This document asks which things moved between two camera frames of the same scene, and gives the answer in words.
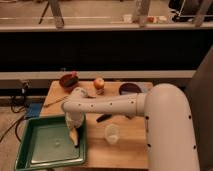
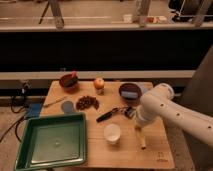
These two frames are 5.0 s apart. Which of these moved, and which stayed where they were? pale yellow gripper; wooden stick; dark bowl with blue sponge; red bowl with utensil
Moved: pale yellow gripper
Stayed: dark bowl with blue sponge; red bowl with utensil; wooden stick
